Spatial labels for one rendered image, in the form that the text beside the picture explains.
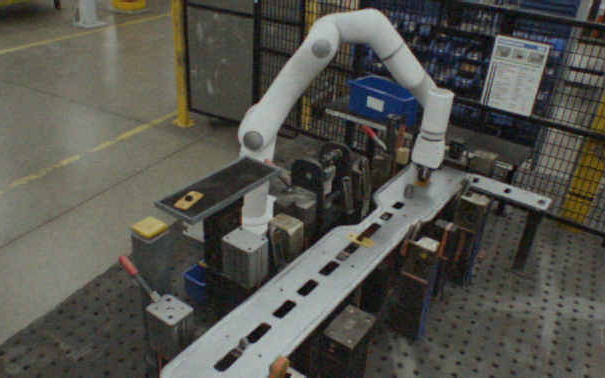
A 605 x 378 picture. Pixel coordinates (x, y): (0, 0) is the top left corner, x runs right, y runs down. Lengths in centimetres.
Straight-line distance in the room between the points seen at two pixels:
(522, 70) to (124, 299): 171
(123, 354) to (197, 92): 327
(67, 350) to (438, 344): 111
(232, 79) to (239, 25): 44
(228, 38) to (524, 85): 260
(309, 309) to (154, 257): 40
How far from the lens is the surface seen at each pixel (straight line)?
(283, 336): 125
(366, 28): 169
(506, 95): 234
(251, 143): 179
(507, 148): 231
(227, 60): 435
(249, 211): 199
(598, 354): 194
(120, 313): 179
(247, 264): 134
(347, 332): 124
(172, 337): 123
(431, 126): 182
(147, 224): 134
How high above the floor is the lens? 189
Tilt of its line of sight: 30 degrees down
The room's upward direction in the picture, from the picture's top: 4 degrees clockwise
